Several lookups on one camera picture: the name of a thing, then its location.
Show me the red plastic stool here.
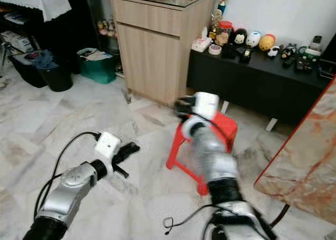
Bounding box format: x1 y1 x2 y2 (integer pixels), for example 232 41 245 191
165 111 238 196

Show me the light wooden cabinet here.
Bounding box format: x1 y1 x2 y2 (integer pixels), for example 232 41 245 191
110 0 218 107

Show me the white tissue box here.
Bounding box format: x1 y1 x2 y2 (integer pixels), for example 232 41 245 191
191 27 212 53

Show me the black pouch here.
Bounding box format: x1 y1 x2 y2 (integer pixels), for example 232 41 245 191
222 44 238 59

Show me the black low console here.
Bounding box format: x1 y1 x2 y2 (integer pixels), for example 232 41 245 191
186 43 336 133

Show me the clear jar with red lid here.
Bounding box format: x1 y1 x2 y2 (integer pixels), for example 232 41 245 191
215 20 233 46

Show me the green shopping bag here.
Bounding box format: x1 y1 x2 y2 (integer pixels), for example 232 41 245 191
77 47 118 85

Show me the small gold trophy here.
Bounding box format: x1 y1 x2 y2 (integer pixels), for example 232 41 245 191
209 9 223 39

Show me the black mouse plush toy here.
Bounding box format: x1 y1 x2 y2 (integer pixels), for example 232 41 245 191
232 28 248 46

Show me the white round plush toy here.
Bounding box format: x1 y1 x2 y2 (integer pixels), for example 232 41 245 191
246 31 261 48

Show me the black round bin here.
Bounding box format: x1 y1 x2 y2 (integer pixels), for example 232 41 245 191
39 60 74 92

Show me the yellow round plush toy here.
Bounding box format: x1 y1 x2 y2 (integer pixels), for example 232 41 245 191
258 34 277 51

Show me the black remote control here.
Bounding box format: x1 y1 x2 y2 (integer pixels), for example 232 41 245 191
283 55 296 68

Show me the grey blue cloth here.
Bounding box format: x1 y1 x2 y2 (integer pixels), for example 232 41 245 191
31 50 58 70

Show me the marble table with red edge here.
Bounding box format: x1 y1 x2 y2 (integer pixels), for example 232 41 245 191
254 75 336 226

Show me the black keypad device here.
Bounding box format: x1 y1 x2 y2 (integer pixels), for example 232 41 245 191
296 55 319 73

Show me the black storage crate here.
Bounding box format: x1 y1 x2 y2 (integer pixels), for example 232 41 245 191
8 52 48 89

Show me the green mug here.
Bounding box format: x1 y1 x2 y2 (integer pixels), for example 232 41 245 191
298 46 322 61

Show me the grey tripod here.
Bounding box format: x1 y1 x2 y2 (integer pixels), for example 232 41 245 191
0 40 14 68

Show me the black television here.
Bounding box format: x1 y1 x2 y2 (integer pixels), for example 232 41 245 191
320 33 336 62

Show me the white tablecloth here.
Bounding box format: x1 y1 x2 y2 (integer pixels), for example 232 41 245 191
0 0 72 23

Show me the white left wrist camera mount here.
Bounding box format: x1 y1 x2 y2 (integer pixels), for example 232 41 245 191
94 132 121 161

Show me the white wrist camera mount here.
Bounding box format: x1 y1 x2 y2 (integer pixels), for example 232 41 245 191
94 132 121 161
193 92 220 120

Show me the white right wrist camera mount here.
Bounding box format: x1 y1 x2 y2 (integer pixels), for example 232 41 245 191
193 92 220 120

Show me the black cordless phone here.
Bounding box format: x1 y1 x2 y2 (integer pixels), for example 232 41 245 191
311 35 323 51

